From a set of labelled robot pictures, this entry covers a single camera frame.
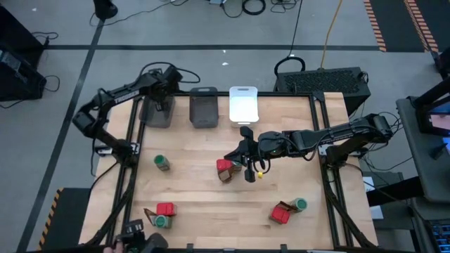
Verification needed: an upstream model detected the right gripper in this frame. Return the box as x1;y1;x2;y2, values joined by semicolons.
224;131;293;183

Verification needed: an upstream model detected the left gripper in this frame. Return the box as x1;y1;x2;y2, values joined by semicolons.
147;72;173;112

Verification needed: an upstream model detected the red-lidded spice tin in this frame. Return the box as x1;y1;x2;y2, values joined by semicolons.
155;202;178;217
269;205;291;225
215;158;235;174

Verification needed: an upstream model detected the grey plastic bin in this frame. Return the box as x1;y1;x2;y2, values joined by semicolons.
188;86;219;129

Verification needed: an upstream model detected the white plastic bin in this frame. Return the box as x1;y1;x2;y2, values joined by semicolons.
229;86;260;128

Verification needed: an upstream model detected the black perforated computer tower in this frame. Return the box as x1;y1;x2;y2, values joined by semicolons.
273;66;372;115

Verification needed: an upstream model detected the black stand base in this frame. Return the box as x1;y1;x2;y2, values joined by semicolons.
93;0;119;20

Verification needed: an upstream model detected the black handheld device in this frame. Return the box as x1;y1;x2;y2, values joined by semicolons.
114;219;169;253

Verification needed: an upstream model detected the black equipment case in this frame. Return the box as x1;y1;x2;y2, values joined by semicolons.
0;5;48;103

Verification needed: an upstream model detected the black mat yellow-striped edge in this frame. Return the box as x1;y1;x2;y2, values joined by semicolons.
37;187;93;251

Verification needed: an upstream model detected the grey equipment cart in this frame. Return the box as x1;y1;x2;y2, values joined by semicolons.
396;75;450;205

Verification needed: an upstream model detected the tilted display screen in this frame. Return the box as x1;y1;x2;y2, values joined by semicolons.
416;101;450;136

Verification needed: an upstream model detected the black mat orange-striped edge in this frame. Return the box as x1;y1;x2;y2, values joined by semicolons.
363;0;428;53
404;0;450;53

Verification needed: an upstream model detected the keyboard with blue lights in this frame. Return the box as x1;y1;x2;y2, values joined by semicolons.
427;219;450;253

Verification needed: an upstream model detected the black aluminium table frame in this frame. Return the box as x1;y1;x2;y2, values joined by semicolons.
82;91;379;252

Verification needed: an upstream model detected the black floor cable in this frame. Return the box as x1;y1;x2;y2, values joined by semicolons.
0;74;61;110
89;0;191;27
30;31;60;48

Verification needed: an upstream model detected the black cable coil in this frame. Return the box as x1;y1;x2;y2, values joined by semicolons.
241;0;267;16

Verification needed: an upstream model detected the black cable with loop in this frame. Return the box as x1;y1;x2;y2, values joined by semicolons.
273;0;304;77

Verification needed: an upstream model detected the yellow cable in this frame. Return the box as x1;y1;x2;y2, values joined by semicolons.
319;0;344;70

